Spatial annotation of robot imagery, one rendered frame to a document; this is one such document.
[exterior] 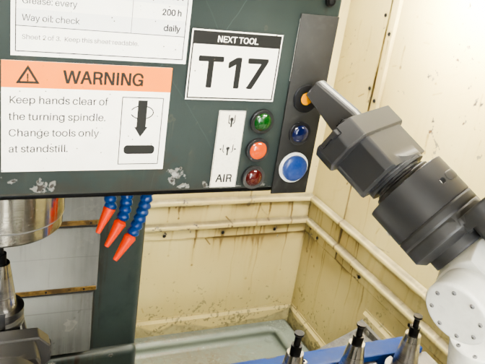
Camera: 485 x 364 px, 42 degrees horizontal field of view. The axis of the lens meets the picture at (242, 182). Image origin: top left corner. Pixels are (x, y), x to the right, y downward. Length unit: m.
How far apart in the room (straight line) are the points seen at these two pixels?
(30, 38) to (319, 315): 1.65
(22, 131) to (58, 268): 0.84
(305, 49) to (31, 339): 0.52
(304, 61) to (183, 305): 1.49
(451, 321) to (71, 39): 0.43
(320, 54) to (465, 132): 0.87
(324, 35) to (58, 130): 0.29
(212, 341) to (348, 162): 1.57
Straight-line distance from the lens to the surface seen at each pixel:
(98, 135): 0.63
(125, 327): 1.61
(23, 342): 0.90
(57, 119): 0.61
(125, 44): 0.61
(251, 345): 2.19
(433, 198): 0.61
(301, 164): 0.71
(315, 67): 0.69
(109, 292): 1.54
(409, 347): 1.10
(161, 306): 2.06
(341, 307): 1.99
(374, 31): 1.82
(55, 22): 0.59
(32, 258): 1.41
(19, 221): 0.79
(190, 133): 0.65
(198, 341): 2.13
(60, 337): 1.54
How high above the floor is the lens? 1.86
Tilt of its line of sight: 22 degrees down
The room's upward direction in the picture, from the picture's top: 9 degrees clockwise
